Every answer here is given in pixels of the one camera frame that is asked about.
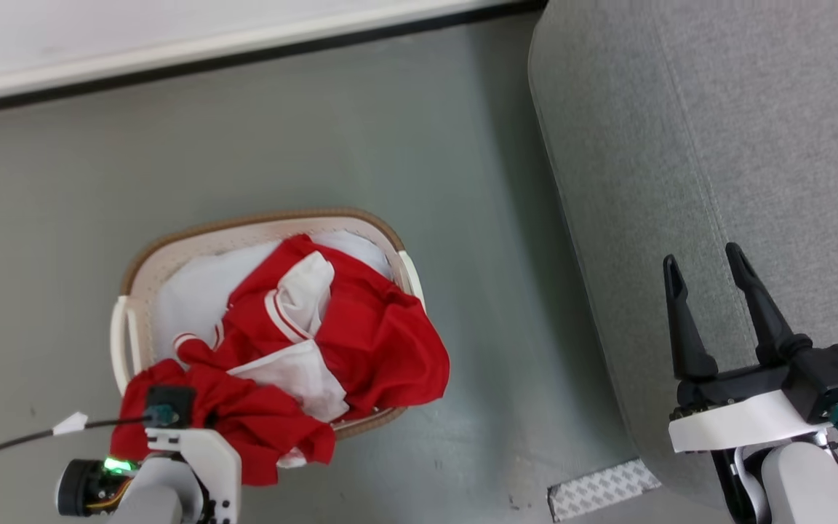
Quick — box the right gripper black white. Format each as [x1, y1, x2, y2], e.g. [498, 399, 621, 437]
[663, 242, 829, 454]

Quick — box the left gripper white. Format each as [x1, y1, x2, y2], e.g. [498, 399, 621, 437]
[144, 426, 243, 524]

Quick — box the red and white garment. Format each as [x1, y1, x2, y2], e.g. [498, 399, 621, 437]
[110, 233, 452, 487]

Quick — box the white basket liner cloth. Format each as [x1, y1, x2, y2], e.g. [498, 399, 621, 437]
[153, 231, 395, 365]

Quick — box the cream laundry basket brown rim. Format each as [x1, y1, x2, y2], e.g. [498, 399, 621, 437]
[110, 208, 427, 440]

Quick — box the grey fabric sofa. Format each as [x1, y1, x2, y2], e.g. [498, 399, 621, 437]
[527, 0, 838, 510]

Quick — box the white textured floor tape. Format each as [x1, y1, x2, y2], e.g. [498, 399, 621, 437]
[547, 458, 662, 523]

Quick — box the white cable tag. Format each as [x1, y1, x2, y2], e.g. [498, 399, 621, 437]
[52, 411, 89, 437]

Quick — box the black cable teal plug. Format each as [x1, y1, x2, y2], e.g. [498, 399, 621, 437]
[0, 405, 181, 478]

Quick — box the white wall baseboard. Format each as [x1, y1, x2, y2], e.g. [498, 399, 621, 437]
[0, 0, 547, 117]

